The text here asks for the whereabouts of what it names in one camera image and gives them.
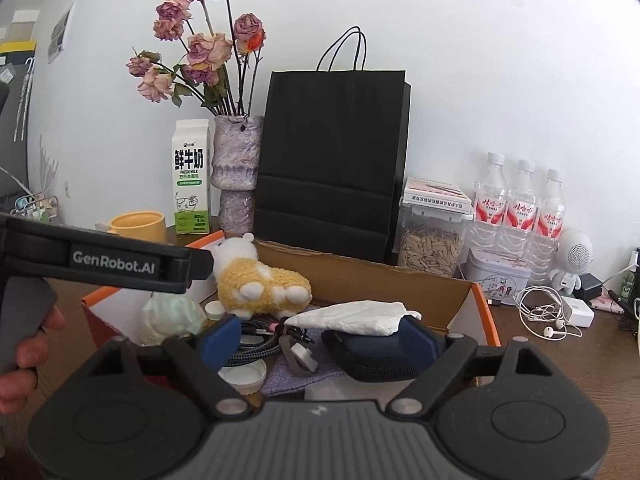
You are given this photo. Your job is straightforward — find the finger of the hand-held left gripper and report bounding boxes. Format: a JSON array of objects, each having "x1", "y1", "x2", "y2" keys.
[{"x1": 188, "y1": 247, "x2": 215, "y2": 282}]

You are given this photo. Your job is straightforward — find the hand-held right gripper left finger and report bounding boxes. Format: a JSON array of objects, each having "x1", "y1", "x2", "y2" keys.
[{"x1": 87, "y1": 312, "x2": 254, "y2": 419}]

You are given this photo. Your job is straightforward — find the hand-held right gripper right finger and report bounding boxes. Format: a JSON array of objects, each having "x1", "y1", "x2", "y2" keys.
[{"x1": 387, "y1": 317, "x2": 549, "y2": 419}]

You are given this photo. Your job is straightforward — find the braided cable with pink band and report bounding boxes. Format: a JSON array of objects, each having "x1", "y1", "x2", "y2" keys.
[{"x1": 225, "y1": 316, "x2": 307, "y2": 369}]

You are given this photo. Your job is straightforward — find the white plastic lid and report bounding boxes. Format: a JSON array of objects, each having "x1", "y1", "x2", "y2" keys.
[{"x1": 217, "y1": 361, "x2": 268, "y2": 396}]

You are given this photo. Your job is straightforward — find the navy zip case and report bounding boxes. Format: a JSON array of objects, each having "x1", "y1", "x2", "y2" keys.
[{"x1": 320, "y1": 329, "x2": 427, "y2": 382}]

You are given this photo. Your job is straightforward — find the greenish plastic bag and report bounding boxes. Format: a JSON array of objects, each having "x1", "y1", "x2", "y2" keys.
[{"x1": 140, "y1": 293, "x2": 206, "y2": 346}]

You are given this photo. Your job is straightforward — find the yellow white plush sheep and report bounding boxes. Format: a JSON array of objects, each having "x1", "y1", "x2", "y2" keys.
[{"x1": 207, "y1": 232, "x2": 314, "y2": 320}]

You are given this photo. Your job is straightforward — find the white tissue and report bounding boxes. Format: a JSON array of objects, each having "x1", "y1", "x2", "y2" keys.
[{"x1": 282, "y1": 300, "x2": 424, "y2": 337}]

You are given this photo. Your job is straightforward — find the grey plug adapter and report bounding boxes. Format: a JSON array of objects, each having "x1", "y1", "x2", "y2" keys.
[{"x1": 278, "y1": 335, "x2": 321, "y2": 377}]

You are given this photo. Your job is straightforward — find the red cardboard box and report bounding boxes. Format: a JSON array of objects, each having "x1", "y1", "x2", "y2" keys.
[{"x1": 81, "y1": 230, "x2": 502, "y2": 402}]

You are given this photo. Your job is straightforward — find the purple cloth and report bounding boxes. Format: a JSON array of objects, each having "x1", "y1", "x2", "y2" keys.
[{"x1": 261, "y1": 355, "x2": 347, "y2": 397}]

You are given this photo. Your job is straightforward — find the person's left hand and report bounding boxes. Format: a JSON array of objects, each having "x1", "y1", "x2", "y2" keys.
[{"x1": 0, "y1": 305, "x2": 66, "y2": 414}]

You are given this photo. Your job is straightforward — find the yellow mug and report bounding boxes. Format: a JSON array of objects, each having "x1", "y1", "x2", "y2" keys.
[{"x1": 107, "y1": 211, "x2": 167, "y2": 246}]

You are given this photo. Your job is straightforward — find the white green milk carton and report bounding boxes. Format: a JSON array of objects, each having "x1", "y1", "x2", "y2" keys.
[{"x1": 171, "y1": 119, "x2": 211, "y2": 235}]

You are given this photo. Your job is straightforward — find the clear seed container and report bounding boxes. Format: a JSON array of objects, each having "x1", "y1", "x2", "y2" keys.
[{"x1": 397, "y1": 199, "x2": 474, "y2": 279}]

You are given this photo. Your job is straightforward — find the white printed tin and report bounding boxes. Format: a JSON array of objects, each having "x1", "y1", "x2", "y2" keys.
[{"x1": 462, "y1": 247, "x2": 534, "y2": 306}]

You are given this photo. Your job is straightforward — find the purple white vase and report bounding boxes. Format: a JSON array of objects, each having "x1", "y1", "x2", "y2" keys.
[{"x1": 211, "y1": 115, "x2": 265, "y2": 235}]

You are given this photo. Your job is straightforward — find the white earphones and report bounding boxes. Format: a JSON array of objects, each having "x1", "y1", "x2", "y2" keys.
[{"x1": 514, "y1": 286, "x2": 584, "y2": 339}]

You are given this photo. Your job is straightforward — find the clear water bottle red label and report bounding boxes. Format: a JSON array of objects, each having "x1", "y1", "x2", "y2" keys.
[
  {"x1": 505, "y1": 159, "x2": 539, "y2": 257},
  {"x1": 472, "y1": 152, "x2": 509, "y2": 252},
  {"x1": 535, "y1": 168, "x2": 567, "y2": 273}
]

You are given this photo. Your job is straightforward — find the flat white box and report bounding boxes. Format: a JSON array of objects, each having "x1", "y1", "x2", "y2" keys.
[{"x1": 402, "y1": 176, "x2": 474, "y2": 206}]

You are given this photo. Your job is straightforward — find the white charger block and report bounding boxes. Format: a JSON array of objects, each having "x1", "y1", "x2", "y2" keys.
[{"x1": 560, "y1": 296, "x2": 596, "y2": 327}]

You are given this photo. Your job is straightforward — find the black paper bag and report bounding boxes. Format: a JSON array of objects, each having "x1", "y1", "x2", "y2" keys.
[{"x1": 254, "y1": 26, "x2": 412, "y2": 265}]

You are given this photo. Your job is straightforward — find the white robot-shaped speaker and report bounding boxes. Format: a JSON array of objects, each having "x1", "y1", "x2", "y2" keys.
[{"x1": 550, "y1": 229, "x2": 594, "y2": 295}]

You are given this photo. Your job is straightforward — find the black power adapter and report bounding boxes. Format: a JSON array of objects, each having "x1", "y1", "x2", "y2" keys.
[{"x1": 575, "y1": 272, "x2": 604, "y2": 301}]

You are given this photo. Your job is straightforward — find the dried pink roses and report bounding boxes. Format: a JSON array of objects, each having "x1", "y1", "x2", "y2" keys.
[{"x1": 126, "y1": 0, "x2": 266, "y2": 117}]

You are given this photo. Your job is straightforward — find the black desk stand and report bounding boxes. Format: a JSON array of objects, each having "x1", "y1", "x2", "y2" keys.
[{"x1": 631, "y1": 247, "x2": 640, "y2": 332}]

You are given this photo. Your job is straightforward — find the wire rack with items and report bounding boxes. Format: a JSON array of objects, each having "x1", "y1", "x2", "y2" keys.
[{"x1": 0, "y1": 190, "x2": 64, "y2": 226}]

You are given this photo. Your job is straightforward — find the white wall sheet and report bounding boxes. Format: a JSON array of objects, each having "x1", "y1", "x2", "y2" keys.
[{"x1": 48, "y1": 2, "x2": 76, "y2": 65}]

